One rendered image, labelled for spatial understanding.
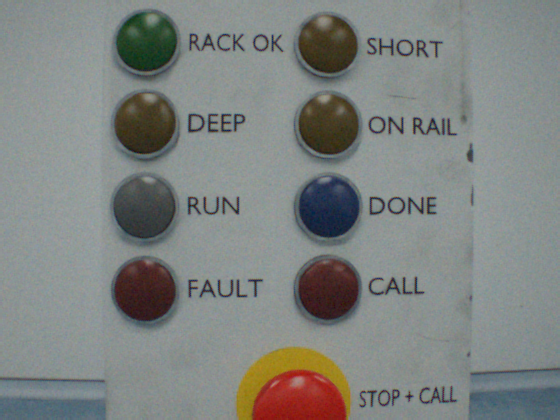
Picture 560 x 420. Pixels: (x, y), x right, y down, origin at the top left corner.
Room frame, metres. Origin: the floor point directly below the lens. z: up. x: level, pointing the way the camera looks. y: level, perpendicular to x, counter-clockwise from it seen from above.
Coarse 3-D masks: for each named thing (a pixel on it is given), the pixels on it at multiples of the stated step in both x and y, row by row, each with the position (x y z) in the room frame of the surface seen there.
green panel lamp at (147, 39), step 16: (144, 16) 0.31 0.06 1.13; (160, 16) 0.31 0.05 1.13; (128, 32) 0.31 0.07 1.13; (144, 32) 0.31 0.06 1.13; (160, 32) 0.31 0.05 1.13; (128, 48) 0.31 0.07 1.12; (144, 48) 0.31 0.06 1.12; (160, 48) 0.31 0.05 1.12; (176, 48) 0.31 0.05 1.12; (128, 64) 0.31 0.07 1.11; (144, 64) 0.31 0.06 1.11; (160, 64) 0.31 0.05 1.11
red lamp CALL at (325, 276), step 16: (304, 272) 0.32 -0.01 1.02; (320, 272) 0.32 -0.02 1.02; (336, 272) 0.32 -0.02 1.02; (352, 272) 0.32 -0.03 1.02; (304, 288) 0.32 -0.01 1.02; (320, 288) 0.32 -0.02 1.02; (336, 288) 0.32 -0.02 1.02; (352, 288) 0.32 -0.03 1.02; (304, 304) 0.32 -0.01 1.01; (320, 304) 0.32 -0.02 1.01; (336, 304) 0.32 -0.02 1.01; (352, 304) 0.32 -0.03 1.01
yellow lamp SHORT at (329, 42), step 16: (320, 16) 0.32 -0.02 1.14; (304, 32) 0.32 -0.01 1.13; (320, 32) 0.32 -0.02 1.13; (336, 32) 0.32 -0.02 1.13; (352, 32) 0.32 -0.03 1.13; (304, 48) 0.32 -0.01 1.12; (320, 48) 0.32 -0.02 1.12; (336, 48) 0.32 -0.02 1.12; (352, 48) 0.32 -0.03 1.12; (320, 64) 0.32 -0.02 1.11; (336, 64) 0.32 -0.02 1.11
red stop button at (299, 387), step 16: (272, 384) 0.30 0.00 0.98; (288, 384) 0.30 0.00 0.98; (304, 384) 0.30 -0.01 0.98; (320, 384) 0.30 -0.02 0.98; (256, 400) 0.30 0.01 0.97; (272, 400) 0.29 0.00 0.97; (288, 400) 0.29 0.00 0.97; (304, 400) 0.29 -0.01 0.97; (320, 400) 0.29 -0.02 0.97; (336, 400) 0.30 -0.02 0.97; (256, 416) 0.30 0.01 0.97; (272, 416) 0.29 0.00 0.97; (288, 416) 0.29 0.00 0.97; (304, 416) 0.29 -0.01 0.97; (320, 416) 0.29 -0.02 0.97; (336, 416) 0.30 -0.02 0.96
